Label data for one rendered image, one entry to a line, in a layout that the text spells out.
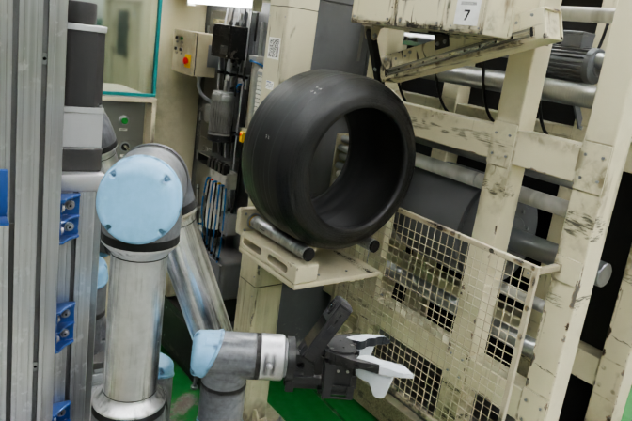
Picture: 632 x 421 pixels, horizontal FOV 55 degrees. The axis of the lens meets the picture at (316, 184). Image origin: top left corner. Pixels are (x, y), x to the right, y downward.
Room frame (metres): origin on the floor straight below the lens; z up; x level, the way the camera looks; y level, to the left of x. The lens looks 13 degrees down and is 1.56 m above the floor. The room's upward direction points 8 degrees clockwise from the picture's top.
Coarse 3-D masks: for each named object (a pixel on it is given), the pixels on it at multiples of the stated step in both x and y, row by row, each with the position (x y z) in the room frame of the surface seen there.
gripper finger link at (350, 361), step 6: (342, 354) 0.90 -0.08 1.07; (348, 354) 0.90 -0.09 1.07; (336, 360) 0.89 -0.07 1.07; (342, 360) 0.89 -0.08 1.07; (348, 360) 0.88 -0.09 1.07; (354, 360) 0.88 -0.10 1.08; (360, 360) 0.88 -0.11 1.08; (348, 366) 0.88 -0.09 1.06; (354, 366) 0.88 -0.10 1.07; (360, 366) 0.87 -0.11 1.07; (366, 366) 0.87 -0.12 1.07; (372, 366) 0.87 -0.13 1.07; (378, 366) 0.87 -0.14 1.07; (378, 372) 0.87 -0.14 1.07
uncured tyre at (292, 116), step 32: (288, 96) 1.87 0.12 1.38; (320, 96) 1.81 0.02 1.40; (352, 96) 1.85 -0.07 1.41; (384, 96) 1.93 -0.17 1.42; (256, 128) 1.88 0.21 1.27; (288, 128) 1.77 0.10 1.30; (320, 128) 1.78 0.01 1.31; (352, 128) 2.22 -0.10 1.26; (384, 128) 2.18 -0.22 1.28; (256, 160) 1.83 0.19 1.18; (288, 160) 1.74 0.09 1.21; (352, 160) 2.23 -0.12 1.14; (384, 160) 2.19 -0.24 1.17; (256, 192) 1.86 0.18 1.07; (288, 192) 1.75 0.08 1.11; (352, 192) 2.21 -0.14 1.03; (384, 192) 2.13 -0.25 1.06; (288, 224) 1.79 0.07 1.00; (320, 224) 1.81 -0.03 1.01; (352, 224) 2.08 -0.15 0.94; (384, 224) 1.98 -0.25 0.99
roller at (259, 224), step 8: (256, 216) 2.07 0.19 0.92; (256, 224) 2.04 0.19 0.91; (264, 224) 2.01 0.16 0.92; (264, 232) 1.99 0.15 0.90; (272, 232) 1.96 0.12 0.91; (280, 232) 1.94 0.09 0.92; (280, 240) 1.91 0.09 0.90; (288, 240) 1.89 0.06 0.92; (296, 240) 1.88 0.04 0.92; (288, 248) 1.87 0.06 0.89; (296, 248) 1.84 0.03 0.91; (304, 248) 1.82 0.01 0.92; (304, 256) 1.80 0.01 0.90; (312, 256) 1.82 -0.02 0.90
